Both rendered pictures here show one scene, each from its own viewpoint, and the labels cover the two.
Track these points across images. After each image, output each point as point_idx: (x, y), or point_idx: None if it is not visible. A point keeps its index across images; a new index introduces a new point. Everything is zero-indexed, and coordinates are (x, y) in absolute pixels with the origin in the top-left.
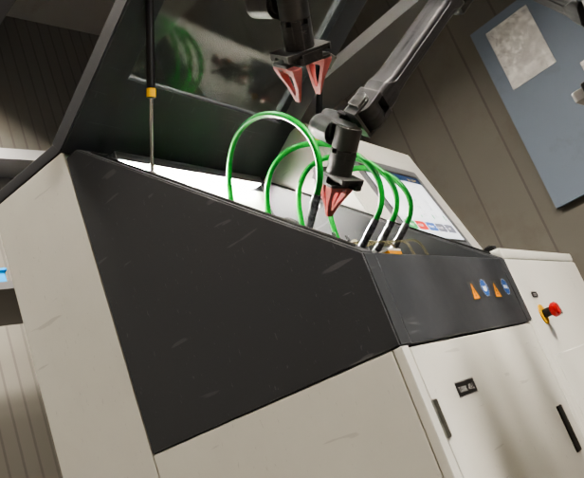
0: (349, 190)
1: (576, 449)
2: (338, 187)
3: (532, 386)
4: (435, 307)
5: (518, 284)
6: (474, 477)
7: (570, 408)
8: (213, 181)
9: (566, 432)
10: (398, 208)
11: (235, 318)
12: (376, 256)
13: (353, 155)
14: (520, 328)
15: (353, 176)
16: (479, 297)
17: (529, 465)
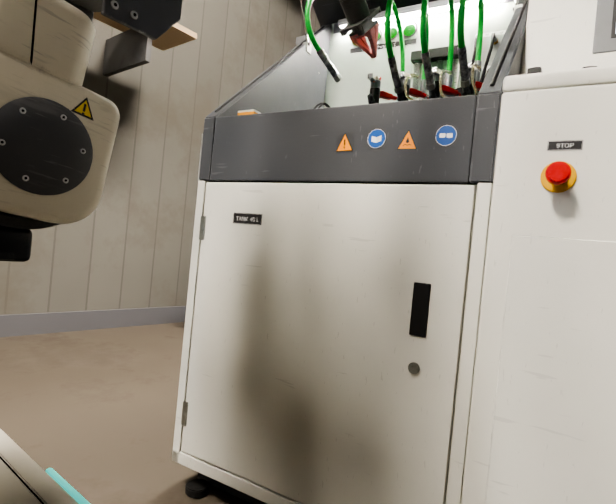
0: (365, 33)
1: (409, 330)
2: (353, 34)
3: (374, 248)
4: (258, 157)
5: (504, 131)
6: (207, 267)
7: (466, 298)
8: (444, 11)
9: (408, 309)
10: (421, 37)
11: None
12: (216, 119)
13: (345, 2)
14: (427, 189)
15: (361, 20)
16: (349, 149)
17: (285, 294)
